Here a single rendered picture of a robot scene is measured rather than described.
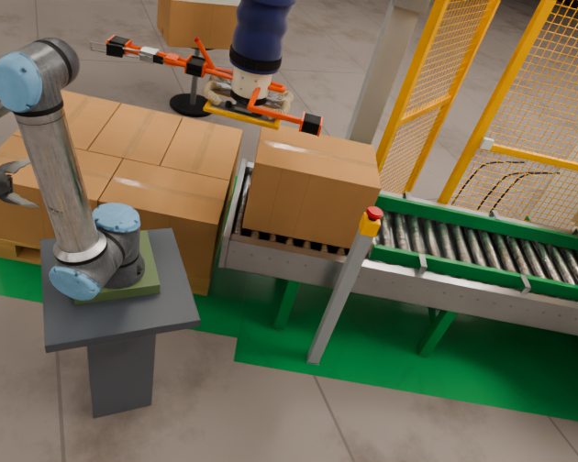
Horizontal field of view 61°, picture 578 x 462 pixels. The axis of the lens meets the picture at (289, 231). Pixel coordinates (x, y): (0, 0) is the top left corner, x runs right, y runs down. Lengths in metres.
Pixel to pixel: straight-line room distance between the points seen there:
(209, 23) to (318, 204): 2.19
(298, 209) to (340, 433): 1.09
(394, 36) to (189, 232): 1.69
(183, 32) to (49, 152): 2.88
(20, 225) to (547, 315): 2.77
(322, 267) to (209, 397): 0.83
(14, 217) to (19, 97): 1.65
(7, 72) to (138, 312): 0.91
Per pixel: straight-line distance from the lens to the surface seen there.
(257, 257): 2.38
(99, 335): 1.76
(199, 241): 2.58
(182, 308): 1.82
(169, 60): 2.32
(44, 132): 1.32
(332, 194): 2.32
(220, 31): 4.20
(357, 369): 2.77
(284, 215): 2.40
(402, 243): 2.73
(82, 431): 2.43
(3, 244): 3.04
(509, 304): 2.76
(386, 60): 3.25
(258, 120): 2.20
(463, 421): 2.87
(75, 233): 1.49
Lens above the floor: 2.16
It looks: 39 degrees down
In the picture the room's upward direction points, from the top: 16 degrees clockwise
